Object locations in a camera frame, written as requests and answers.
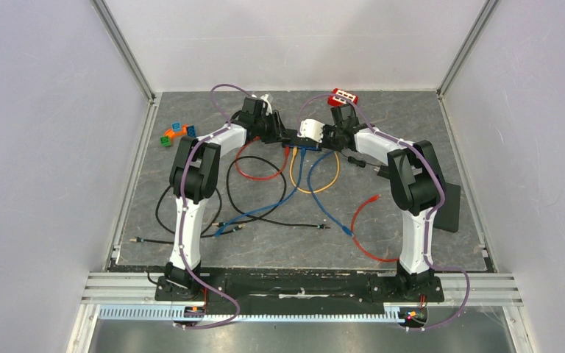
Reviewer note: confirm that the red keypad box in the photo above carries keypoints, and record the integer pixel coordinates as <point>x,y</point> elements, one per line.
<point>340,97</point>

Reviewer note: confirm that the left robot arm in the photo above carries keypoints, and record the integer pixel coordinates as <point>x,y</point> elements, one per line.
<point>194,178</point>

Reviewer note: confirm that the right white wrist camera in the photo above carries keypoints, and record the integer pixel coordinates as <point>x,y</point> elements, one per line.
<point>311,129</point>

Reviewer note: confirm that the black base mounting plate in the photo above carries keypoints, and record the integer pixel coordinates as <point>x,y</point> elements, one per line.
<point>304,292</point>

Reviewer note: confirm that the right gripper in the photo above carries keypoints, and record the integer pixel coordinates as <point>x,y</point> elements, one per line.
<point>326,129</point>

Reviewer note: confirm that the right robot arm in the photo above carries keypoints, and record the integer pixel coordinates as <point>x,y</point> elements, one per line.
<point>414,184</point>

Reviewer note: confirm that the black network switch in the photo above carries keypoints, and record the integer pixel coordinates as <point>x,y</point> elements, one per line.
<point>302,143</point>

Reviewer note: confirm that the black flat plate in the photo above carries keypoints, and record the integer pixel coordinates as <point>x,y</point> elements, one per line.
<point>448,216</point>

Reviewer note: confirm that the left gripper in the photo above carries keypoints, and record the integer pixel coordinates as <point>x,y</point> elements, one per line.
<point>279,132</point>

